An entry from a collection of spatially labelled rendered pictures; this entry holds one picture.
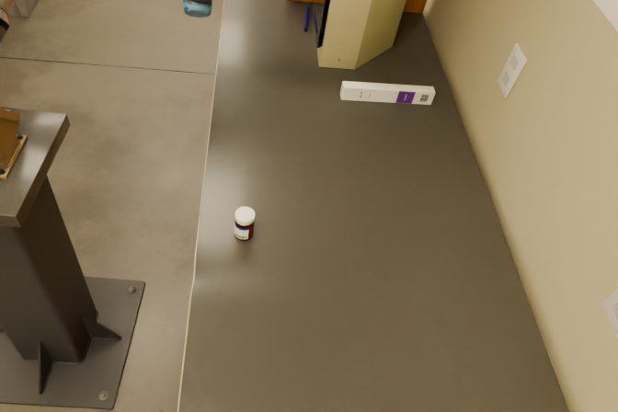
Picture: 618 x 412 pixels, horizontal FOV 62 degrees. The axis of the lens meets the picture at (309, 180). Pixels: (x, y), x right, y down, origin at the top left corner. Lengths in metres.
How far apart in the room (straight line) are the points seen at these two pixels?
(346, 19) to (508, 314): 0.86
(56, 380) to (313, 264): 1.19
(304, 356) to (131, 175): 1.68
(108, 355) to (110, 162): 0.95
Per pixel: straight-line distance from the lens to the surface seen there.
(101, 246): 2.28
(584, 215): 1.10
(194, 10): 1.42
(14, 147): 1.31
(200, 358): 0.98
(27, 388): 2.05
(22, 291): 1.63
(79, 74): 3.10
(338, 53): 1.55
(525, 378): 1.11
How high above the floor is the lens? 1.84
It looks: 48 degrees down
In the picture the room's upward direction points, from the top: 12 degrees clockwise
